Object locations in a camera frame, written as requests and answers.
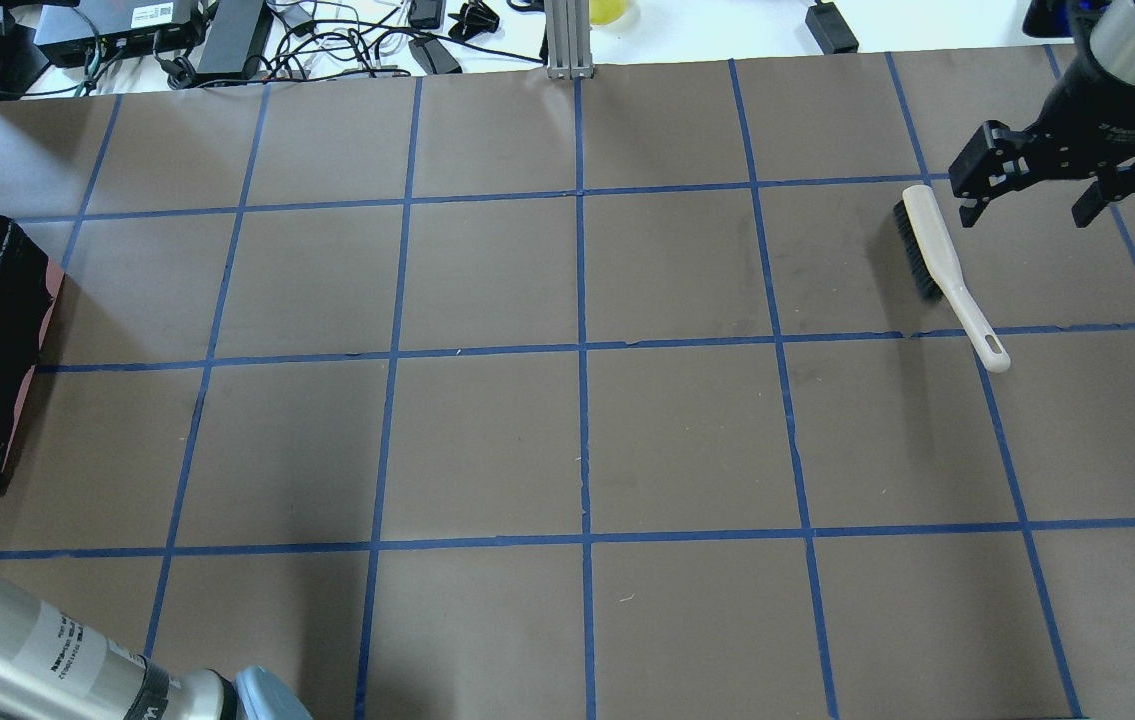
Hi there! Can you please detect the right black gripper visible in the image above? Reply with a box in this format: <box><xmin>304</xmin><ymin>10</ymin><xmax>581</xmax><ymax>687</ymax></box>
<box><xmin>948</xmin><ymin>45</ymin><xmax>1135</xmax><ymax>228</ymax></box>

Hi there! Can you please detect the beige hand brush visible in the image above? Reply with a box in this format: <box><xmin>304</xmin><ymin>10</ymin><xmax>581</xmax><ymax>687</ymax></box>
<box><xmin>893</xmin><ymin>184</ymin><xmax>1012</xmax><ymax>374</ymax></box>

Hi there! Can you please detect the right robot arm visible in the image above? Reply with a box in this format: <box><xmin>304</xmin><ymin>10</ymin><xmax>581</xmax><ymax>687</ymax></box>
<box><xmin>948</xmin><ymin>1</ymin><xmax>1135</xmax><ymax>228</ymax></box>

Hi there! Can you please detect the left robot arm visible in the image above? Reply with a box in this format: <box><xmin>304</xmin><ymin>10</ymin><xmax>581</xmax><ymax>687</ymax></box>
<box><xmin>0</xmin><ymin>577</ymin><xmax>310</xmax><ymax>719</ymax></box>

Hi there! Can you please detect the black power adapter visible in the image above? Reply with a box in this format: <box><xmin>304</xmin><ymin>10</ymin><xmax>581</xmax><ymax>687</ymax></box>
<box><xmin>804</xmin><ymin>1</ymin><xmax>859</xmax><ymax>55</ymax></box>

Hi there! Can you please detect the yellow tape roll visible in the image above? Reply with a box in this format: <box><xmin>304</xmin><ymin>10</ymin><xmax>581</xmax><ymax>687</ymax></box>
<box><xmin>587</xmin><ymin>0</ymin><xmax>637</xmax><ymax>30</ymax></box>

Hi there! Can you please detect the aluminium frame post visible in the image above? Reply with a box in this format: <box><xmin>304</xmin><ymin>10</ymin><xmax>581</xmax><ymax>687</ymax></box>
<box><xmin>544</xmin><ymin>0</ymin><xmax>595</xmax><ymax>79</ymax></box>

